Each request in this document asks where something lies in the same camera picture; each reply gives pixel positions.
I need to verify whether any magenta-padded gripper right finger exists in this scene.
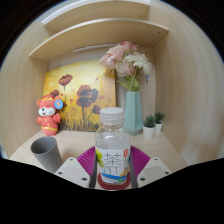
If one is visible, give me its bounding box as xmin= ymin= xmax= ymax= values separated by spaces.
xmin=128 ymin=145 xmax=173 ymax=189

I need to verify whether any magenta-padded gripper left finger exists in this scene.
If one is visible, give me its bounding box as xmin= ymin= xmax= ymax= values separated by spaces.
xmin=54 ymin=145 xmax=99 ymax=189

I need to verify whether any clear plastic drink bottle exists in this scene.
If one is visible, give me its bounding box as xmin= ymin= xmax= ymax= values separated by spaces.
xmin=94 ymin=106 xmax=132 ymax=185

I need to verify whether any grey ceramic mug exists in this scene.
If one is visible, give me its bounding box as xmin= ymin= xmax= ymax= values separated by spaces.
xmin=30 ymin=136 xmax=64 ymax=174

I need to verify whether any small potted succulent plant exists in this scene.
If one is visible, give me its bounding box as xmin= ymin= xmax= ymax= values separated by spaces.
xmin=142 ymin=114 xmax=157 ymax=139

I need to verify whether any red plush bear toy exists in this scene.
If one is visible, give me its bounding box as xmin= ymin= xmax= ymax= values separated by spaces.
xmin=35 ymin=94 xmax=64 ymax=137

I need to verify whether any teal faceted vase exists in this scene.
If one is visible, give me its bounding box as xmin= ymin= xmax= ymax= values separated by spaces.
xmin=123 ymin=90 xmax=144 ymax=137

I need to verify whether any yellow poppy flower painting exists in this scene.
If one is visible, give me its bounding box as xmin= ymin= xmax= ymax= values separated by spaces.
xmin=42 ymin=59 xmax=118 ymax=133

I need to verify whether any pink and white flower bouquet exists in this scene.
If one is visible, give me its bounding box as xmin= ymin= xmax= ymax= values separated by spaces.
xmin=99 ymin=40 xmax=153 ymax=93

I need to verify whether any white light strip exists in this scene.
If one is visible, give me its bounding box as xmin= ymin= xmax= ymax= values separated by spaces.
xmin=72 ymin=43 xmax=118 ymax=54

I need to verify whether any wide light wooden shelf board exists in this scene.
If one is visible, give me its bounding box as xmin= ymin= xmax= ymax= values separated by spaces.
xmin=28 ymin=18 xmax=170 ymax=61

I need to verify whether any narrow light wooden shelf board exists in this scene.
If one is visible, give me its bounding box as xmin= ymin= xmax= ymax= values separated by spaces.
xmin=40 ymin=0 xmax=151 ymax=33

